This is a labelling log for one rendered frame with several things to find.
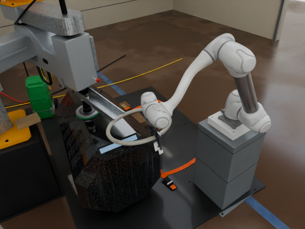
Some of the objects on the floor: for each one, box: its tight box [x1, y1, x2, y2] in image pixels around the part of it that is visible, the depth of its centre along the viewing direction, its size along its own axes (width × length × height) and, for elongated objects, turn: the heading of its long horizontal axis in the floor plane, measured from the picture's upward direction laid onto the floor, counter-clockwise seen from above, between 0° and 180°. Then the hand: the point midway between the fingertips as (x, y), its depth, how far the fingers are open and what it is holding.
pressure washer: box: [23, 62, 59, 119], centre depth 360 cm, size 35×35×87 cm
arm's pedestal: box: [189, 118, 266, 218], centre depth 240 cm, size 50×50×80 cm
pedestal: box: [0, 107, 65, 223], centre depth 253 cm, size 66×66×74 cm
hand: (158, 148), depth 176 cm, fingers closed on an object, 4 cm apart
